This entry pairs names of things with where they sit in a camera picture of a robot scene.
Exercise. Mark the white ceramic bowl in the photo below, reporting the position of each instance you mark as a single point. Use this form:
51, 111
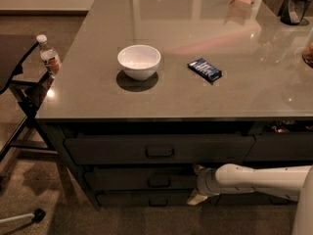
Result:
139, 62

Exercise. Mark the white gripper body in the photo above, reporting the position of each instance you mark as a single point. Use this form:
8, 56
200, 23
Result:
204, 182

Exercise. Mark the blue snack bar wrapper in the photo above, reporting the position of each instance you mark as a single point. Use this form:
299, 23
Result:
206, 70

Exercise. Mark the clear plastic water bottle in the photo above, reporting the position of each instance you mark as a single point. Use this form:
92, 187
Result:
48, 55

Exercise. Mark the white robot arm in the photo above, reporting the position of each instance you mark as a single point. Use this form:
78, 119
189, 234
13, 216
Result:
293, 183

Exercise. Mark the glass jar with snacks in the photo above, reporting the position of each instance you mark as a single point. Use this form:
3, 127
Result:
307, 53

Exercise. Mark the grey counter cabinet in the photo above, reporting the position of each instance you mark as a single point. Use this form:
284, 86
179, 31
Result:
265, 85

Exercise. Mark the white pole black foot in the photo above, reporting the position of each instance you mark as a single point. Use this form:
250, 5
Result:
36, 216

